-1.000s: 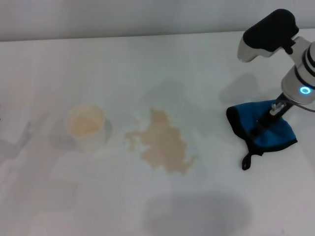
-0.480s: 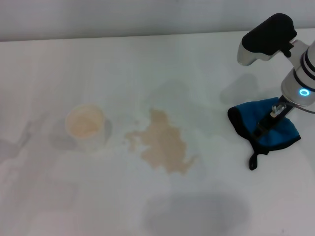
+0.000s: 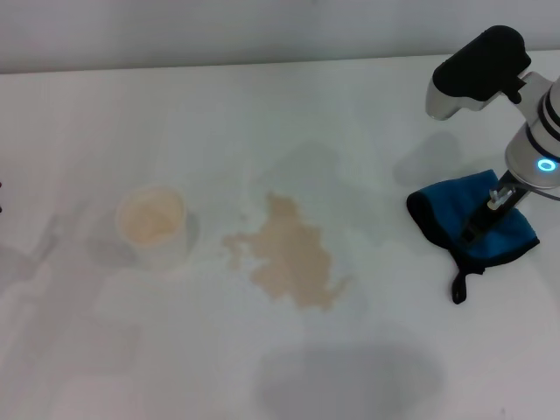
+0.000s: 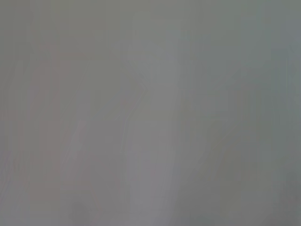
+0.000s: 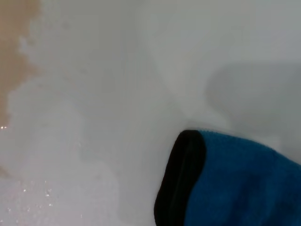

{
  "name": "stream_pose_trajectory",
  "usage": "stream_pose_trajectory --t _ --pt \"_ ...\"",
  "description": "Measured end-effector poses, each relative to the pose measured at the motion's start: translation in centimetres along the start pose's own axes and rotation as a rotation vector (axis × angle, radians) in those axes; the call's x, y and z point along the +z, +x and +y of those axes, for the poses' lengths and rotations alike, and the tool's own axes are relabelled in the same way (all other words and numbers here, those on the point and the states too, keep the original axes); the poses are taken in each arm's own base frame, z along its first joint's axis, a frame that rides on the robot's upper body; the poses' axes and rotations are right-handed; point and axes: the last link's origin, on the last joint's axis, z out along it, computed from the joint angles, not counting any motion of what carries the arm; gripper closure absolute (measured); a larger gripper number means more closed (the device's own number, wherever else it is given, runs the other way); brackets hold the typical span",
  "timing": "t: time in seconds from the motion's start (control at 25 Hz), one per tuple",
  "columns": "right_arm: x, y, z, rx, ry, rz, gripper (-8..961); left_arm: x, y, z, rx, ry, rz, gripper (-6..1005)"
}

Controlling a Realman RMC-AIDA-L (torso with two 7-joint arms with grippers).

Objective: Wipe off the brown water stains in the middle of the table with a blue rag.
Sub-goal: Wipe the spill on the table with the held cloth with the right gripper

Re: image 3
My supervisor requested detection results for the blue rag with black trim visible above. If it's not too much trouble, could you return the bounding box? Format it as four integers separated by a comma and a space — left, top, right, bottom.
406, 169, 541, 306

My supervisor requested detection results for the black and white wrist camera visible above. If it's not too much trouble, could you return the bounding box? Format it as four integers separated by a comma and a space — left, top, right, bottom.
425, 24, 533, 122

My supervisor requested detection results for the brown water stain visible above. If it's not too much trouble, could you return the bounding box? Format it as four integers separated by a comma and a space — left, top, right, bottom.
222, 192, 354, 312

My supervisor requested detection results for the white paper cup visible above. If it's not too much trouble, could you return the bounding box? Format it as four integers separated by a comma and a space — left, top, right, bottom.
115, 185, 200, 269

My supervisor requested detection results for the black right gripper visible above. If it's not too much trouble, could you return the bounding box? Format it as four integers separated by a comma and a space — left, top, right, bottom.
461, 171, 533, 242

